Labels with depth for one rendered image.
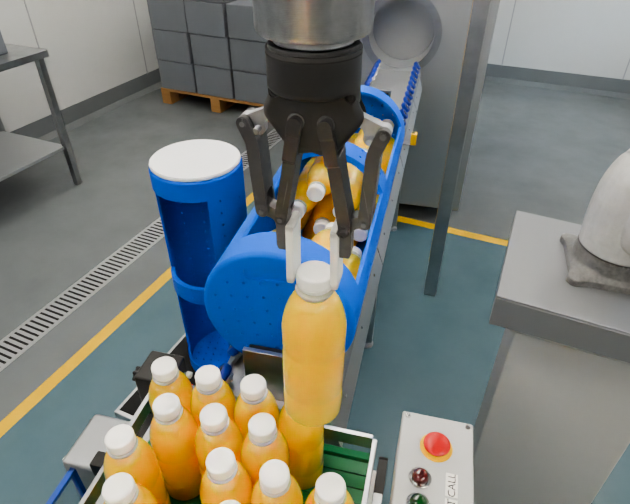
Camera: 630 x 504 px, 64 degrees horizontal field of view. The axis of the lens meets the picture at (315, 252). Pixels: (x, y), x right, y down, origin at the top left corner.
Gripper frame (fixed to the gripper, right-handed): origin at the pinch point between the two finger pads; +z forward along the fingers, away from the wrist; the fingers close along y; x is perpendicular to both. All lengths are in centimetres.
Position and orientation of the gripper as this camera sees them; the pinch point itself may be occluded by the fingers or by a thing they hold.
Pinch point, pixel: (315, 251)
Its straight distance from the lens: 50.3
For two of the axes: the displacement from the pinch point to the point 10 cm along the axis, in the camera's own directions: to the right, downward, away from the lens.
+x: -2.4, 5.8, -7.8
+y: -9.7, -1.4, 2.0
